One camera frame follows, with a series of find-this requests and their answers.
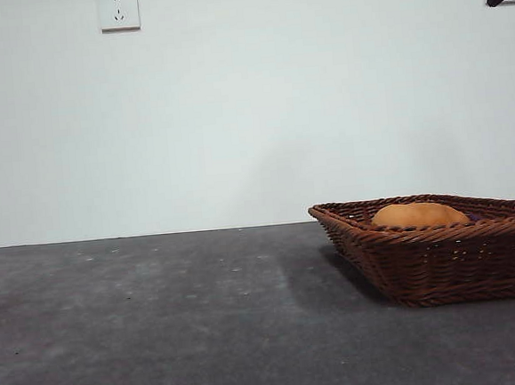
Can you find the purple eggplant with green stem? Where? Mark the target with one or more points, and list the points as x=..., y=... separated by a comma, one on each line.
x=475, y=218

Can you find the brown potato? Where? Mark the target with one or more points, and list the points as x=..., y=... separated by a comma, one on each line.
x=420, y=215

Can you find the brown wicker basket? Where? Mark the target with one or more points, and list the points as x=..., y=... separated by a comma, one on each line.
x=446, y=267

